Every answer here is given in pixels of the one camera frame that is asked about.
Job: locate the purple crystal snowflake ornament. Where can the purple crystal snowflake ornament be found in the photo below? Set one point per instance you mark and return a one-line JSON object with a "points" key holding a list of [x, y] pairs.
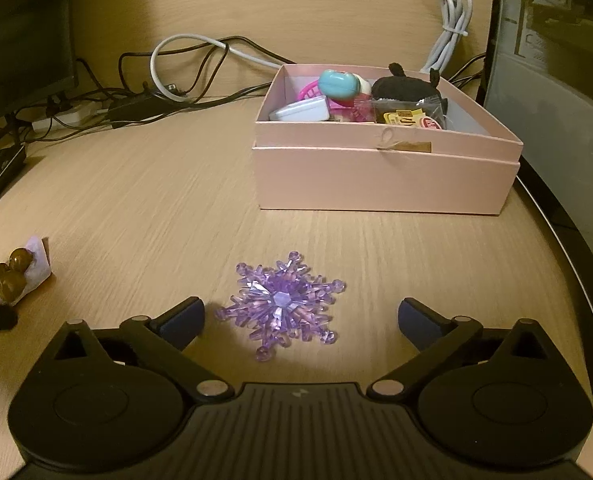
{"points": [[279, 300]]}

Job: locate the computer case with glass panel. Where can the computer case with glass panel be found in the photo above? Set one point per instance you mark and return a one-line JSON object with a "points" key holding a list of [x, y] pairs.
{"points": [[551, 85]]}

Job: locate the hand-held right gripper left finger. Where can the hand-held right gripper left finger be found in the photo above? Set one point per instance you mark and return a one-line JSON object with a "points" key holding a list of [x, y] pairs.
{"points": [[186, 320]]}

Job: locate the black plush toy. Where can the black plush toy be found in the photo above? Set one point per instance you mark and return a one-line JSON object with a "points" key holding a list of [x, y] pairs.
{"points": [[401, 87]]}

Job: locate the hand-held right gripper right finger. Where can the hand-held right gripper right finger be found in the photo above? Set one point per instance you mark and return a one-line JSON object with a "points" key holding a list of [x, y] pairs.
{"points": [[416, 320]]}

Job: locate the teal and white toy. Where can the teal and white toy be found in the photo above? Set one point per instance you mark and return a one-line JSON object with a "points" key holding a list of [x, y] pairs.
{"points": [[339, 82]]}

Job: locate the white power strip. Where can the white power strip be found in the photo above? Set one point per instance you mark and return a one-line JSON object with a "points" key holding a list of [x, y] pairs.
{"points": [[71, 117]]}

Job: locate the pink plastic basket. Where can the pink plastic basket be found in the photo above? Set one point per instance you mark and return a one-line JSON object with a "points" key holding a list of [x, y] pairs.
{"points": [[309, 91]]}

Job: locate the pink cardboard box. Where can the pink cardboard box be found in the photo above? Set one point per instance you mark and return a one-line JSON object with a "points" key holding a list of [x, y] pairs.
{"points": [[376, 180]]}

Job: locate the black monitor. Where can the black monitor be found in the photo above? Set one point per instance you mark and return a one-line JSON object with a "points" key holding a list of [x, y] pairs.
{"points": [[21, 60]]}

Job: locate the yellow snack packet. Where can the yellow snack packet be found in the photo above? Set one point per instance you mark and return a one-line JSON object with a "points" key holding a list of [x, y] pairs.
{"points": [[406, 120]]}

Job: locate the small white box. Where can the small white box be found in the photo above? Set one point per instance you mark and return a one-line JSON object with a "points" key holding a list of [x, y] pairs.
{"points": [[301, 109]]}

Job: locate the brown balls packet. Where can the brown balls packet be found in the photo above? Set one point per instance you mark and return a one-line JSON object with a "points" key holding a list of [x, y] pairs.
{"points": [[11, 272]]}

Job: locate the black power adapter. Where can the black power adapter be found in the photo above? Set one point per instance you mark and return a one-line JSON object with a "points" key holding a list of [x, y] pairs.
{"points": [[136, 107]]}

